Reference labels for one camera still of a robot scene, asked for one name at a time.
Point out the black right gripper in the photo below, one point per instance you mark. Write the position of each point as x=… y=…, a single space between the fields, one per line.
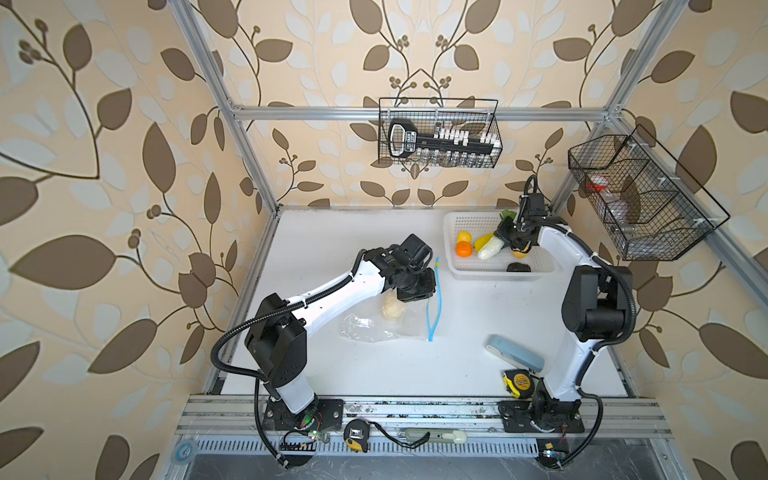
x=501 y=231

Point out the black wire basket right wall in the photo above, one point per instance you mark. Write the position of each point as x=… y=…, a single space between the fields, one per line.
x=656 y=207

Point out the black tool in wire basket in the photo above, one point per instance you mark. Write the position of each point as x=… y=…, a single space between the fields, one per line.
x=403 y=139

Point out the white plastic perforated basket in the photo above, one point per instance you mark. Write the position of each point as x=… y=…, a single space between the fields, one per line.
x=474 y=253

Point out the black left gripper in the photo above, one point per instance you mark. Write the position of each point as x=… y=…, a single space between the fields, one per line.
x=428 y=289

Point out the black wire basket back wall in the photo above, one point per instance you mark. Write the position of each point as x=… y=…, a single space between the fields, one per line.
x=429 y=113

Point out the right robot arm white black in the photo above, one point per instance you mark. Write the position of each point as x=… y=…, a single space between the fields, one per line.
x=598 y=307

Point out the light blue case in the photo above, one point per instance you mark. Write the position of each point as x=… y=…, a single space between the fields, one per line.
x=514 y=354

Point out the orange toy fruit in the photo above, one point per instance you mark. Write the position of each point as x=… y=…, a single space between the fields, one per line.
x=464 y=249

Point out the yellow black tape measure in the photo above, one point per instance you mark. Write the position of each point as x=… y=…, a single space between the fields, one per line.
x=519 y=383

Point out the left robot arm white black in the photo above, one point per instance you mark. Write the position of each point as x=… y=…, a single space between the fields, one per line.
x=277 y=336

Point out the dark eggplant toy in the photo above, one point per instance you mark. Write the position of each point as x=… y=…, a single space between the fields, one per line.
x=518 y=267

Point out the beige potato toy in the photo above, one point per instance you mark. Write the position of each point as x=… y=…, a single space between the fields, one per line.
x=392 y=309

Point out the white radish with green leaves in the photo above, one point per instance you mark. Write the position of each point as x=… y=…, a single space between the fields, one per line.
x=495 y=245

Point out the pale green utility knife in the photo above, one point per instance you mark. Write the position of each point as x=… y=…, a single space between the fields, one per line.
x=423 y=435

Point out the black tape measure on rail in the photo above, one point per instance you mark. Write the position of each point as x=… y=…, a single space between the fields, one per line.
x=356 y=435

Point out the yellow corn toy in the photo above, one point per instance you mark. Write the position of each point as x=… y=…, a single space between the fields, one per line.
x=483 y=241

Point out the black wire basket wall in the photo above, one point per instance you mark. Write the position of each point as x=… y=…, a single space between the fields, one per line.
x=429 y=113
x=656 y=207

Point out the clear zip bag blue zipper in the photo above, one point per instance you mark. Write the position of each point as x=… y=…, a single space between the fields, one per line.
x=365 y=323

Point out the red item in wire basket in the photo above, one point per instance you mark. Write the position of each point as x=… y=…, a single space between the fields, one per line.
x=596 y=183

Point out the aluminium frame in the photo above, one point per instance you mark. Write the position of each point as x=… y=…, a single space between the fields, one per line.
x=745 y=268

